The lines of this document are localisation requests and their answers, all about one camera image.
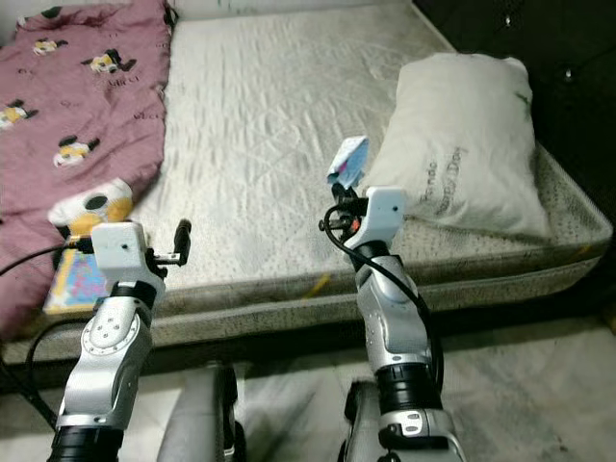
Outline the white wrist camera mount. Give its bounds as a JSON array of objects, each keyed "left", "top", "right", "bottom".
[
  {"left": 361, "top": 187, "right": 408, "bottom": 246},
  {"left": 91, "top": 221, "right": 160, "bottom": 290}
]

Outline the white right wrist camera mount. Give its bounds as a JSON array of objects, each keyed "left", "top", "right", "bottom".
[{"left": 361, "top": 187, "right": 408, "bottom": 246}]

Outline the grey left robot leg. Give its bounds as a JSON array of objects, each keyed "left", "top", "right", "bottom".
[{"left": 154, "top": 361, "right": 240, "bottom": 462}]

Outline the yellow blue children's book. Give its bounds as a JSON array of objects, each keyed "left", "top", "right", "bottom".
[{"left": 43, "top": 231, "right": 112, "bottom": 317}]

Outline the white blue paper wrapper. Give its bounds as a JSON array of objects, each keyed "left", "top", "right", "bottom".
[{"left": 325, "top": 136, "right": 370, "bottom": 189}]

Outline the white quilted mattress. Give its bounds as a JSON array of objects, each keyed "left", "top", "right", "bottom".
[{"left": 0, "top": 0, "right": 616, "bottom": 367}]

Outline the grey robot leg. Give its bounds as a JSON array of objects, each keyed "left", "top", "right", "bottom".
[
  {"left": 339, "top": 380, "right": 396, "bottom": 462},
  {"left": 154, "top": 361, "right": 240, "bottom": 462}
]

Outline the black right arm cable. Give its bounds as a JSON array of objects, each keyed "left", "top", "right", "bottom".
[{"left": 318, "top": 202, "right": 446, "bottom": 391}]

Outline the pink cartoon print blanket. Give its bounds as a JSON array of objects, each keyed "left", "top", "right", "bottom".
[{"left": 0, "top": 0, "right": 176, "bottom": 338}]

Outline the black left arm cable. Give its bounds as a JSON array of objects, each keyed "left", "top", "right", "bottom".
[{"left": 0, "top": 239, "right": 95, "bottom": 434}]

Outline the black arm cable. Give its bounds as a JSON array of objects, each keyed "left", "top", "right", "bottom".
[
  {"left": 0, "top": 239, "right": 95, "bottom": 434},
  {"left": 318, "top": 202, "right": 446, "bottom": 391}
]

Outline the grey right robot leg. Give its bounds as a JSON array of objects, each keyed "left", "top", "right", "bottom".
[{"left": 339, "top": 380, "right": 396, "bottom": 462}]

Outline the white pillow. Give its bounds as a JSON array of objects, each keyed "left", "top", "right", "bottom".
[{"left": 364, "top": 52, "right": 552, "bottom": 242}]

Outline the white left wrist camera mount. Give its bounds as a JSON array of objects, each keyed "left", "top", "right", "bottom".
[{"left": 91, "top": 221, "right": 160, "bottom": 290}]

